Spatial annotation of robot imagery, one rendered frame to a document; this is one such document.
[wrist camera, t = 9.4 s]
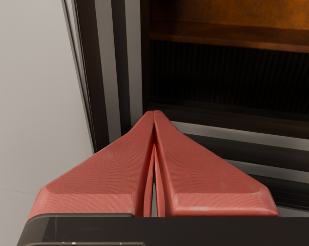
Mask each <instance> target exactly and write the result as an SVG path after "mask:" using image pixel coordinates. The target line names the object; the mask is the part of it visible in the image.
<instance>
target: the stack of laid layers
mask: <svg viewBox="0 0 309 246"><path fill-rule="evenodd" d="M65 3H66V8H67V12H68V17H69V22H70V27H71V32H72V37H73V42H74V47H75V52H76V57H77V62H78V67H79V72H80V77H81V81H82V88H83V93H84V98H85V103H86V108H87V113H88V118H89V123H90V128H91V133H92V138H93V143H94V148H95V153H97V152H98V151H100V150H102V149H103V148H105V147H106V146H108V145H109V144H111V143H113V142H114V141H116V140H117V139H119V138H120V137H122V136H123V135H125V134H126V133H128V132H129V131H130V130H131V129H132V128H133V126H134V125H135V124H136V123H137V122H138V121H139V120H140V119H141V117H142V116H143V115H144V114H145V113H146V112H147V111H155V110H160V111H162V112H163V113H164V114H165V115H166V116H167V118H168V119H169V120H170V121H171V122H172V123H173V124H174V125H175V127H176V128H177V129H178V130H179V131H180V132H182V133H183V134H184V135H186V136H188V137H189V138H191V139H192V140H194V141H195V142H197V143H198V144H200V145H202V146H203V147H205V148H206V149H208V150H209V151H211V152H213V153H214V154H216V155H217V156H219V157H221V158H222V159H224V160H225V161H227V162H228V163H230V164H232V165H233V166H235V167H236V168H238V169H240V170H241V171H243V172H244V173H246V174H247V175H249V176H251V177H252V178H254V179H255V180H257V181H259V182H260V183H262V184H263V185H265V186H266V187H267V188H268V189H269V191H270V192H271V194H272V197H273V199H274V202H275V203H276V204H280V205H287V206H293V207H298V208H304V209H309V122H302V121H294V120H286V119H279V118H271V117H263V116H255V115H247V114H239V113H231V112H224V111H216V110H208V109H200V108H193V107H185V106H177V105H169V104H161V103H153V102H150V45H149V0H65Z"/></svg>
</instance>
